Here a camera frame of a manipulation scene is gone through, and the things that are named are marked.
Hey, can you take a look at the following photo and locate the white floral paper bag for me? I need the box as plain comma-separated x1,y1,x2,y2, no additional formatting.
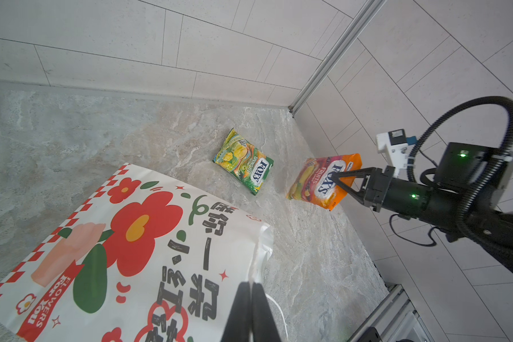
0,164,273,341

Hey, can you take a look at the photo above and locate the green Fox's candy pack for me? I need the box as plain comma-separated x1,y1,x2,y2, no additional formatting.
213,128,274,195

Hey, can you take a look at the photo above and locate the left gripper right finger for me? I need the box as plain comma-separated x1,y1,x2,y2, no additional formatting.
252,283,282,342

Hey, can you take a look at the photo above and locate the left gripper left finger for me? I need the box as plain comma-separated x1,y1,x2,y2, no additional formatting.
221,282,252,342

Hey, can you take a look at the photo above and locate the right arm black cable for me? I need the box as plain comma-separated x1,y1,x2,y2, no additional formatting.
388,95,513,266

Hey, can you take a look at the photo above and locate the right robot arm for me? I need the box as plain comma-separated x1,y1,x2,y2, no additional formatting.
331,142,513,273

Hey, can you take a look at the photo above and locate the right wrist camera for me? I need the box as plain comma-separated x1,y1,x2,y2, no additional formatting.
376,129,418,178

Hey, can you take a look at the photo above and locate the orange Fox's candy pack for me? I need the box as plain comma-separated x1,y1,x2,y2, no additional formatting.
286,153,363,211

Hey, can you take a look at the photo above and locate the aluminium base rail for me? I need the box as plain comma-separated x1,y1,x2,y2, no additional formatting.
348,283,434,342

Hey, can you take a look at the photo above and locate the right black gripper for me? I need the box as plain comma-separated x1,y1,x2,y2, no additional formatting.
331,167,436,222

